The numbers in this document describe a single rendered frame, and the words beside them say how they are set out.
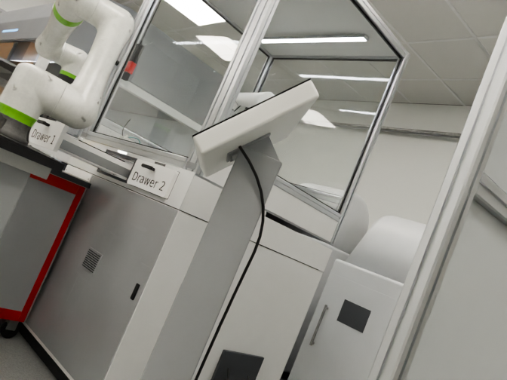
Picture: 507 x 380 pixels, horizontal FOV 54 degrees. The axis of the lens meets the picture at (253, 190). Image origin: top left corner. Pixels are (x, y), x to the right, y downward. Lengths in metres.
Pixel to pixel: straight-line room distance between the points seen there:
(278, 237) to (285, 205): 0.14
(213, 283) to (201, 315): 0.09
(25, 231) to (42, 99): 0.72
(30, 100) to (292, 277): 1.32
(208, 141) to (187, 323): 0.48
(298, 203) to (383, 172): 3.20
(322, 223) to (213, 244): 1.14
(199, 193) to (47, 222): 0.77
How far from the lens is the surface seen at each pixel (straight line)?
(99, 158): 2.09
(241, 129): 1.16
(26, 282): 2.39
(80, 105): 1.79
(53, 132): 2.07
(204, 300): 1.33
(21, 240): 2.32
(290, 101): 1.19
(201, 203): 1.86
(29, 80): 1.78
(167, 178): 1.90
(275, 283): 2.26
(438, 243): 0.83
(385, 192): 5.24
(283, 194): 2.14
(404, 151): 5.34
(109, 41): 1.96
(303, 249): 2.33
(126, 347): 1.90
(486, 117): 0.89
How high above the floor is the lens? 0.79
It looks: 6 degrees up
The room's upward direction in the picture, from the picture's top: 23 degrees clockwise
